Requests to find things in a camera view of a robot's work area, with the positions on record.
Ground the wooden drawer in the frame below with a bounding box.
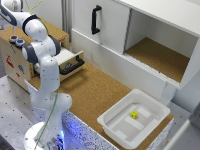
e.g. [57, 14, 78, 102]
[53, 49, 85, 83]

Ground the white cabinet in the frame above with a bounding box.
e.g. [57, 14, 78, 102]
[70, 0, 200, 107]

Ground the yellow block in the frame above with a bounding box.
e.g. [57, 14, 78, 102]
[130, 110, 139, 120]

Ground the white plastic box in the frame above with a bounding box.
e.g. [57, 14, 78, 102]
[96, 88, 172, 150]

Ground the white sliding door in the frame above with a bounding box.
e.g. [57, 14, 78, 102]
[72, 0, 131, 56]

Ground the blue button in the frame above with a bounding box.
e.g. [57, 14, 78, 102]
[15, 38, 26, 48]

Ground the wooden drawer box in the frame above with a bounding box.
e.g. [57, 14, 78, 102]
[0, 18, 71, 93]

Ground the red button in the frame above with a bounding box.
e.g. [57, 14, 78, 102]
[9, 34, 19, 44]

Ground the black drawer handle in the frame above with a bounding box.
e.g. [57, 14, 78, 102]
[58, 55, 86, 76]

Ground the black door handle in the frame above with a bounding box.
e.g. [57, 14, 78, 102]
[90, 4, 103, 36]

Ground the green cable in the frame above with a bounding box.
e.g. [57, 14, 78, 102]
[24, 0, 61, 150]

